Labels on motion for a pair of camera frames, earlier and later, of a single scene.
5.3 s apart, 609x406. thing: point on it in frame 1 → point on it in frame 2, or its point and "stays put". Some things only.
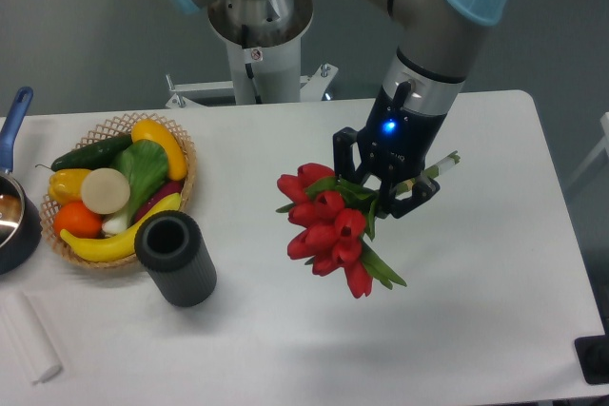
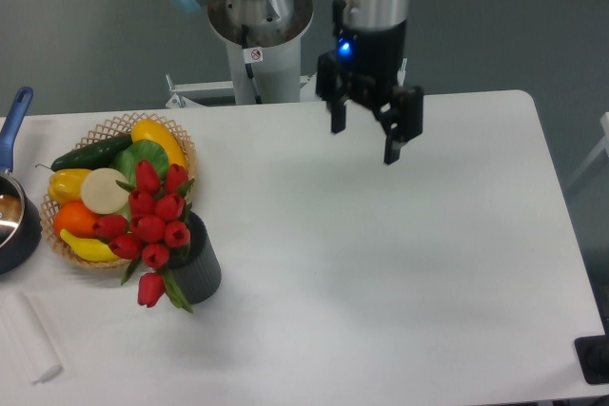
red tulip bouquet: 335,218 → 154,232
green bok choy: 146,164 stays put
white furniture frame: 603,145 stays put
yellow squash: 154,131 stays put
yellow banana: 117,246 stays put
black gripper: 393,142 → 375,64
